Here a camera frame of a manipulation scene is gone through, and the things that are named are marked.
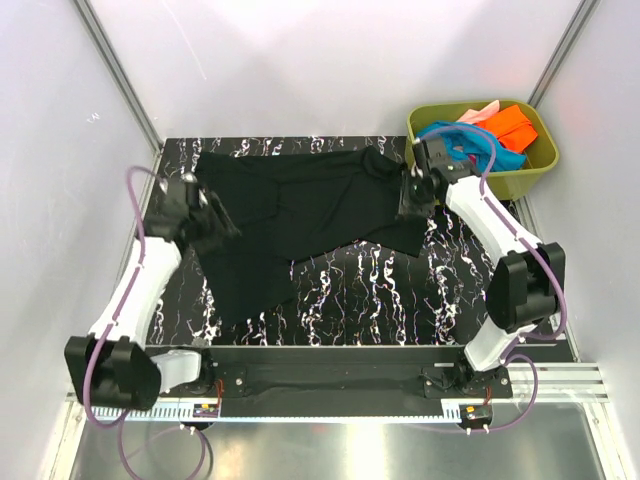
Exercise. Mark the orange t-shirt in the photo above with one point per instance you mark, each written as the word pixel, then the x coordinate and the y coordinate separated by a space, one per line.
pixel 512 128

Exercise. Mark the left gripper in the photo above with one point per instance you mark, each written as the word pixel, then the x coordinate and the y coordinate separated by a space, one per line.
pixel 223 228

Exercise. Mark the left aluminium frame post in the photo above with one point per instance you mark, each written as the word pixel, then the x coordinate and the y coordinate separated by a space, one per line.
pixel 109 56

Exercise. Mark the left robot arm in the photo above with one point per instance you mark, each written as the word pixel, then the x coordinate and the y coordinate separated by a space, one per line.
pixel 109 366

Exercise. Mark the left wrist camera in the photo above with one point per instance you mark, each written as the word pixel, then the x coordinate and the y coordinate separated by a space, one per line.
pixel 182 191

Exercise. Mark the aluminium frame post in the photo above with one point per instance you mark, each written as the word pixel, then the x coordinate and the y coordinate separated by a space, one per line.
pixel 576 25
pixel 109 56

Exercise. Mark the black marbled table mat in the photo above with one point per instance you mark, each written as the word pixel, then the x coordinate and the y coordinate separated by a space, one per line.
pixel 361 294

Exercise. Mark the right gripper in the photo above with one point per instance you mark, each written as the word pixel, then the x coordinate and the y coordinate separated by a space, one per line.
pixel 406 207

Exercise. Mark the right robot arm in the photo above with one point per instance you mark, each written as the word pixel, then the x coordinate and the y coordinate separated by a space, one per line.
pixel 525 297

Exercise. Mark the pink t-shirt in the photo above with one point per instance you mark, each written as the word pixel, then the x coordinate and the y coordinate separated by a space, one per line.
pixel 473 116

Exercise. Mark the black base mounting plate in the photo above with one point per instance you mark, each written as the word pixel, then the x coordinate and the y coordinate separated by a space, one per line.
pixel 289 382

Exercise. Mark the olive green plastic bin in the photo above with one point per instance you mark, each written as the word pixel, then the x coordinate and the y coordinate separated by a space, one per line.
pixel 541 156

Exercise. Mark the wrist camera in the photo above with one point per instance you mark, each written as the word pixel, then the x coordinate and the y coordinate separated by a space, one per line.
pixel 182 191
pixel 430 154

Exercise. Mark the right aluminium frame post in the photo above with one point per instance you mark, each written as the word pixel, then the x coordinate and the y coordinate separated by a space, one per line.
pixel 576 25

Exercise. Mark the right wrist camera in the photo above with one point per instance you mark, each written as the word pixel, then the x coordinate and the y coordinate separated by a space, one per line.
pixel 430 154

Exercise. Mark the black t-shirt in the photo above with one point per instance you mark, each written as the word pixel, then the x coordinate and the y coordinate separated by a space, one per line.
pixel 289 208

